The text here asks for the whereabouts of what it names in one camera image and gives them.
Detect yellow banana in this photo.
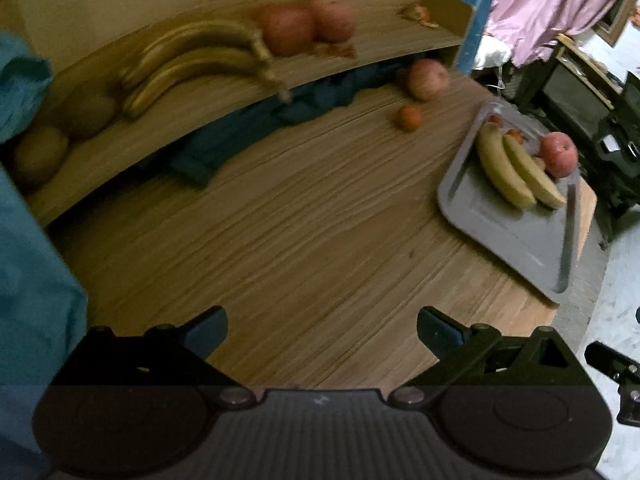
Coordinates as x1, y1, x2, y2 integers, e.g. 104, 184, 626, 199
503, 134, 566, 209
476, 122, 536, 210

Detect brown kiwi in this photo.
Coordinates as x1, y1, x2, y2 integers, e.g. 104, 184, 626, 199
533, 156, 546, 171
60, 80, 118, 140
15, 126, 70, 183

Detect small tangerine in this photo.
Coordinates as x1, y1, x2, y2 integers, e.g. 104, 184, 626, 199
506, 128, 525, 144

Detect grey metal tray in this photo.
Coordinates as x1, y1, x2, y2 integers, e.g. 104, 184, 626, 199
437, 100, 580, 304

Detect teal sleeve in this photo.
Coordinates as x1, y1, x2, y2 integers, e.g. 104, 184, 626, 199
1, 32, 87, 479

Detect dark teal cloth under shelf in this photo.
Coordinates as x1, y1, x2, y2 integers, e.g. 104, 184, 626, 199
169, 62, 402, 188

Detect red apple on tray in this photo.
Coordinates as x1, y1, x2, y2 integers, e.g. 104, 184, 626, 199
538, 131, 578, 179

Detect small orange on table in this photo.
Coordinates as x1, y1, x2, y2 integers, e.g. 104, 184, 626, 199
394, 105, 423, 132

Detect curved wooden shelf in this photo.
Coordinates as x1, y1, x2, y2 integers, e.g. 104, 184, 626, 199
26, 0, 473, 226

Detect red apple on table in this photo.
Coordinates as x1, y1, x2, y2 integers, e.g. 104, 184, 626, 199
407, 58, 450, 102

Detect banana bunch on shelf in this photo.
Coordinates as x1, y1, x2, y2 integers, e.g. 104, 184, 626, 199
118, 18, 291, 119

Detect white plastic bag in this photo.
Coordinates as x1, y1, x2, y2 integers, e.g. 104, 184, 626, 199
471, 35, 513, 96

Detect large orange on shelf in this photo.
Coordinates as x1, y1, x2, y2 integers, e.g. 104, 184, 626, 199
255, 4, 314, 58

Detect red apple on shelf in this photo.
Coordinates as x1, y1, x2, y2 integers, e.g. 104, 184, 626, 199
310, 0, 357, 44

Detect orange peel scraps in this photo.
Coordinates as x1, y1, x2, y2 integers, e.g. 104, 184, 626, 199
398, 3, 439, 29

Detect pink curtain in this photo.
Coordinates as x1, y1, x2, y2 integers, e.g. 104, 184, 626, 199
485, 0, 616, 67

